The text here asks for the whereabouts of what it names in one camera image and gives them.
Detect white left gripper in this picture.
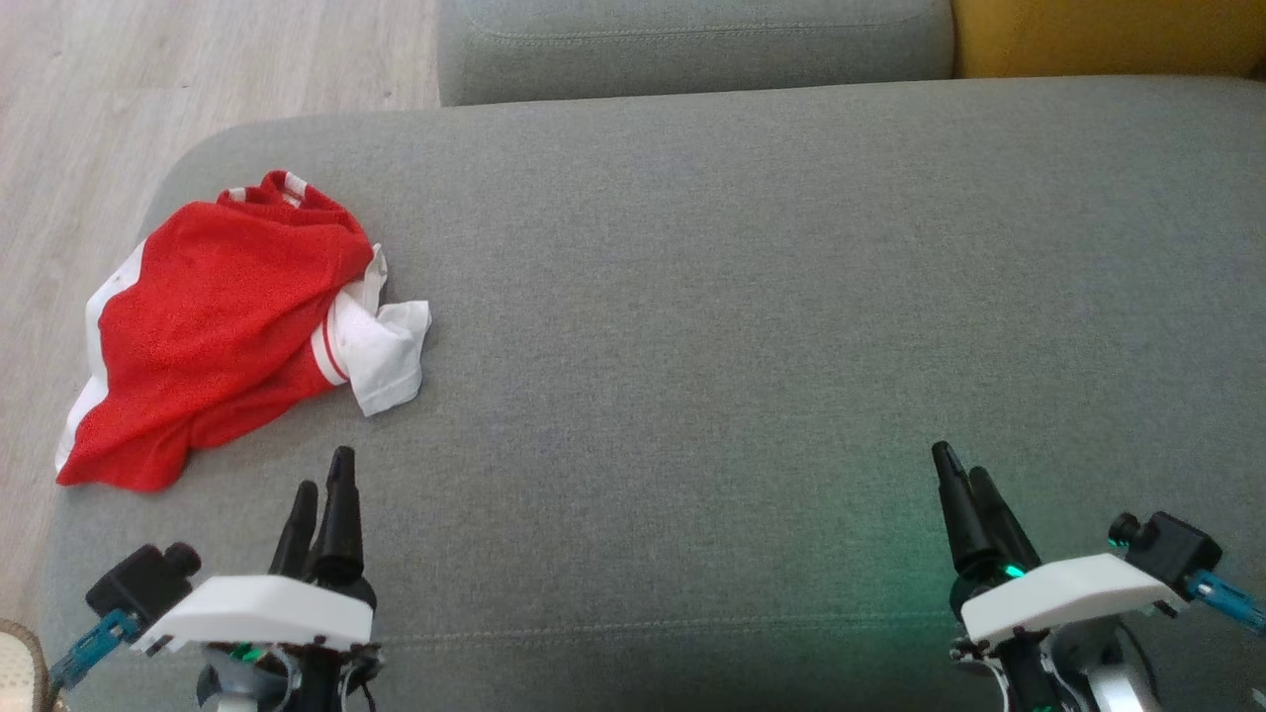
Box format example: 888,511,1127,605
134,446,378,656

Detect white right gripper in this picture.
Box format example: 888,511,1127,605
932,441,1183,646

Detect red Bulls 23 shorts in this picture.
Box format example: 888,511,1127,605
54,198,377,493

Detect large grey sofa ottoman cushion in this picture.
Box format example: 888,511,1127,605
35,77,1266,712

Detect beige woven basket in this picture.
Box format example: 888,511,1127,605
0,618,50,712

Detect yellow sofa backrest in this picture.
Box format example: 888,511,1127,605
951,0,1266,81

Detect grey sofa seat cushion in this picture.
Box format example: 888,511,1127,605
436,0,956,108

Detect blue cable connector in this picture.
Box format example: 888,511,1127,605
47,608,140,691
1185,569,1266,635

